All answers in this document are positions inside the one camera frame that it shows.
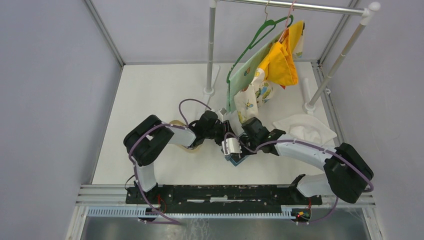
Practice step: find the white slotted cable duct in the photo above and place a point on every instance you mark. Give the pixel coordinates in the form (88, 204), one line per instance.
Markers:
(145, 212)

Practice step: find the green clothes hanger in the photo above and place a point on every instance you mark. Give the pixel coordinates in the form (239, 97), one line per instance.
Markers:
(267, 27)

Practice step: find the silver white clothes rack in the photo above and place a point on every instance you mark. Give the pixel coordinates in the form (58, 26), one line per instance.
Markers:
(366, 14)

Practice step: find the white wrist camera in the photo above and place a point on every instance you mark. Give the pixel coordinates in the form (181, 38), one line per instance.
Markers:
(221, 114)
(231, 146)

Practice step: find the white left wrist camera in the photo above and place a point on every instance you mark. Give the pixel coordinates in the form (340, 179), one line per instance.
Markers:
(221, 114)

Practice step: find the white cartoon print garment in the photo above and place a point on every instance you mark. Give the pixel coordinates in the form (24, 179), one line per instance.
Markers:
(256, 94)

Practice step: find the yellow child shirt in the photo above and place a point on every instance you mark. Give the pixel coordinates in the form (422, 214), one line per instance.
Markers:
(278, 65)

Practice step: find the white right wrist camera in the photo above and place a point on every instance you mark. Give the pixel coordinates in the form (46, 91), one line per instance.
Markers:
(231, 146)

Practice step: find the mint cartoon print cloth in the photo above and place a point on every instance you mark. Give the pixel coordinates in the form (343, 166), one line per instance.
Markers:
(245, 74)

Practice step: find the beige oval card tray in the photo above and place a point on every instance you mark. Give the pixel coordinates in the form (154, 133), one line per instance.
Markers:
(182, 138)

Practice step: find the white crumpled cloth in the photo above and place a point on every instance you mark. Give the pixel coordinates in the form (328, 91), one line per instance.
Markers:
(306, 127)

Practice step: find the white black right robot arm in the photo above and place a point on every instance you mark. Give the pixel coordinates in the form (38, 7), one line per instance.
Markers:
(345, 174)

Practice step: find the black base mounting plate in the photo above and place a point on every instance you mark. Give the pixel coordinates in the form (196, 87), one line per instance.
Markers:
(221, 199)

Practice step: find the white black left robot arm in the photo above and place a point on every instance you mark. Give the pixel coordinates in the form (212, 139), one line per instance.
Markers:
(146, 142)

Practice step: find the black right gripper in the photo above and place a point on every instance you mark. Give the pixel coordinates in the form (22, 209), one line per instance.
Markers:
(243, 151)

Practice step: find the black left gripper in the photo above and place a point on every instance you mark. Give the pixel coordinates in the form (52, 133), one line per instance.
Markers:
(228, 128)

